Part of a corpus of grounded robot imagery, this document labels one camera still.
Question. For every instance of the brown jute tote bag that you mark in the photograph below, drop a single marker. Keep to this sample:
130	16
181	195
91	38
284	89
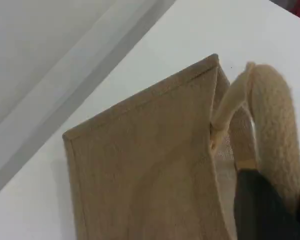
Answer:
140	175

